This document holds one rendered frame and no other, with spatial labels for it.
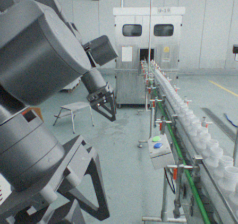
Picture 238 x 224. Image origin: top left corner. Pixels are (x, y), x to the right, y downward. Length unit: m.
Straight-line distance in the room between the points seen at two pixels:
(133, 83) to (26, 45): 4.87
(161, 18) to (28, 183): 4.85
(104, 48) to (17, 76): 0.45
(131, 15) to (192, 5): 6.07
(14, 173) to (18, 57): 0.10
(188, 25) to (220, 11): 1.33
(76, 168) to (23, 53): 0.11
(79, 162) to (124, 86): 4.83
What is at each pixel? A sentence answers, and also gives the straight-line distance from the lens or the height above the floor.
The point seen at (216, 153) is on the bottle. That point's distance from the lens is 0.78.
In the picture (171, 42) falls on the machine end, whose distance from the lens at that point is 5.01.
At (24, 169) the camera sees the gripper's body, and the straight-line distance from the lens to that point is 0.22.
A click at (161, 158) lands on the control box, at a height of 1.08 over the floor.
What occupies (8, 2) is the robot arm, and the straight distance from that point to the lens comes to 0.70.
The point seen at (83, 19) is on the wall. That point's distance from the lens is 10.72.
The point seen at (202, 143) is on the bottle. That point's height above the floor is 1.13.
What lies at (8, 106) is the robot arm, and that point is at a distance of 0.22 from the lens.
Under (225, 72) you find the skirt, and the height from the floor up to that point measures 0.10.
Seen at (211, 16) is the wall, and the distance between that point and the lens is 10.97.
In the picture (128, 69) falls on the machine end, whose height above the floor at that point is 0.89.
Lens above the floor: 1.50
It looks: 17 degrees down
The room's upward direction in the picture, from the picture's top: straight up
